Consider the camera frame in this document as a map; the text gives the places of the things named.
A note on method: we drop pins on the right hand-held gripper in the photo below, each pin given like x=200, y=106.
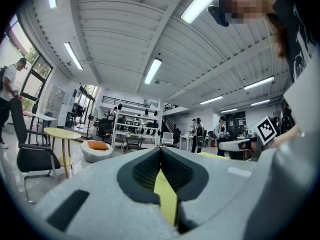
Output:
x=266, y=131

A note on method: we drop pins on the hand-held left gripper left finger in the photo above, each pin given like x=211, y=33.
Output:
x=100, y=179

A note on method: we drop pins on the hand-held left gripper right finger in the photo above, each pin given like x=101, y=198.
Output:
x=220, y=179

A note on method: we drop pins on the person's right forearm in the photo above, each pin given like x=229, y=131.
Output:
x=287, y=137

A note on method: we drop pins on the white round pouf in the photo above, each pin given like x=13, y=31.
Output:
x=96, y=155

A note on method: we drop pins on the orange cushion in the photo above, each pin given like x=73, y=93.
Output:
x=97, y=145

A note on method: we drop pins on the small white table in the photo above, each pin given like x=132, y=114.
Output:
x=186, y=137

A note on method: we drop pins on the black office chair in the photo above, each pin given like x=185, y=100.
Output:
x=104, y=129

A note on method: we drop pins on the dark low table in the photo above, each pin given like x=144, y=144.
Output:
x=133, y=139

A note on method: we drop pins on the green covered table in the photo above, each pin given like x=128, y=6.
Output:
x=165, y=196

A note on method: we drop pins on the yellow round table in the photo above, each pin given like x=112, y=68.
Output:
x=62, y=133

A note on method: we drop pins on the black floor fan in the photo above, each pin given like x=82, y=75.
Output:
x=90, y=117

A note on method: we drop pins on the white shelf rack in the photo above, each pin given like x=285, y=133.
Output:
x=136, y=126

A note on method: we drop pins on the white chair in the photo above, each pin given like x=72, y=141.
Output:
x=167, y=137

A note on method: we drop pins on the black staircase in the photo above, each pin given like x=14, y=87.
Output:
x=170, y=120

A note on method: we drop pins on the white long desk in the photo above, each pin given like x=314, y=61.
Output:
x=42, y=116

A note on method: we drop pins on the white locker cabinet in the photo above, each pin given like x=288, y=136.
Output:
x=56, y=97

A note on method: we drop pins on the black framed window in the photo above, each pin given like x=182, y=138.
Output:
x=32, y=84

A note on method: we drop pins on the person's black printed shirt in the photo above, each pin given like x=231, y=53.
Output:
x=300, y=21

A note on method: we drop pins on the person's face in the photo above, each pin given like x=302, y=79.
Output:
x=245, y=4

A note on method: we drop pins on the black chrome frame chair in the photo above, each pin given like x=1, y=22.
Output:
x=35, y=159

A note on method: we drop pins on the black head-worn camera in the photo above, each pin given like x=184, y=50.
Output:
x=220, y=16

